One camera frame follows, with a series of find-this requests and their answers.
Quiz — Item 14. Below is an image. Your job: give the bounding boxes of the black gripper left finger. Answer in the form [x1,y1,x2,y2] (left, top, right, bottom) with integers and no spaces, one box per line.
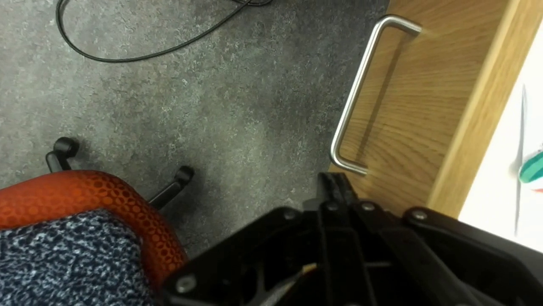
[160,172,364,306]

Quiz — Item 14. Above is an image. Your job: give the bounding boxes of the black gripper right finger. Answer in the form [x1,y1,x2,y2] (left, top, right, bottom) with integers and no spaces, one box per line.
[338,172,543,306]

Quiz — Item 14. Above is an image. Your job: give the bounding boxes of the wooden front kitchen drawer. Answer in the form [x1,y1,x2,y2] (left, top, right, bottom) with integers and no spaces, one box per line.
[330,0,543,255]

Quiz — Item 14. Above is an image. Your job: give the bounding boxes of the teal object in drawer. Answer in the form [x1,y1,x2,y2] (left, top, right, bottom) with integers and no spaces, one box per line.
[516,148,543,184]

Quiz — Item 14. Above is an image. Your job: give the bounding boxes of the black chair caster base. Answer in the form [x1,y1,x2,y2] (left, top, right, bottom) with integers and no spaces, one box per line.
[45,135,197,211]

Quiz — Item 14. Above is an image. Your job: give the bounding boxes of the orange mesh chair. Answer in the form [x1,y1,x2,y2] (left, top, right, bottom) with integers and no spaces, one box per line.
[0,169,191,306]

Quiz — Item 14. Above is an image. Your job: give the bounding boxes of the blue speckled cushion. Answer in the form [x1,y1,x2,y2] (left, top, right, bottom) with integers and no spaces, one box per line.
[0,210,157,306]

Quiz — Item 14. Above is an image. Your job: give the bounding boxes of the silver drawer handle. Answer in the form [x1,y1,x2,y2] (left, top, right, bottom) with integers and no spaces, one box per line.
[330,14,425,177]

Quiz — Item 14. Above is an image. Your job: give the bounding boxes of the black floor cable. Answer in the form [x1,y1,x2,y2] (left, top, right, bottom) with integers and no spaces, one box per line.
[55,0,274,65]

